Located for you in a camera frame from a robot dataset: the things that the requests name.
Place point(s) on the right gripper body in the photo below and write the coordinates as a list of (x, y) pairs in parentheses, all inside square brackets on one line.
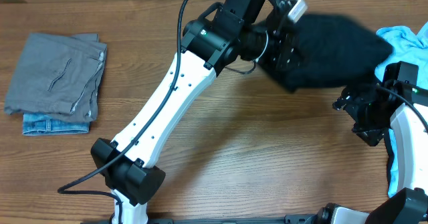
[(350, 103)]

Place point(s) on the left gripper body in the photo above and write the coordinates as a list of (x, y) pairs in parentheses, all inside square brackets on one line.
[(279, 48)]

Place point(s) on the black shorts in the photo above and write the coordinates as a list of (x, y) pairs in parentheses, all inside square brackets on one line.
[(331, 51)]

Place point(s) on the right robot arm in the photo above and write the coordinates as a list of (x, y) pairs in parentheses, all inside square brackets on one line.
[(395, 111)]

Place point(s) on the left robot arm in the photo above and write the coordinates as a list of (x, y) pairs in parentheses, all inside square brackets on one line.
[(206, 46)]

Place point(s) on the black garment under shirt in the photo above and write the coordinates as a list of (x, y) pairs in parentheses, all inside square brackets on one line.
[(392, 167)]

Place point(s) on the light blue shirt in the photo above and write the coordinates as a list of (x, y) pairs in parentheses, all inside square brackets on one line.
[(407, 47)]

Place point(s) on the folded grey shorts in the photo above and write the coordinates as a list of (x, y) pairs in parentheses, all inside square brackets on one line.
[(58, 76)]

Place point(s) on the folded blue jeans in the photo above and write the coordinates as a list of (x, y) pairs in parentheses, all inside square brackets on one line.
[(43, 125)]

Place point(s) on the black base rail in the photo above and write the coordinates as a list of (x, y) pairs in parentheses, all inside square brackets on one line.
[(234, 220)]

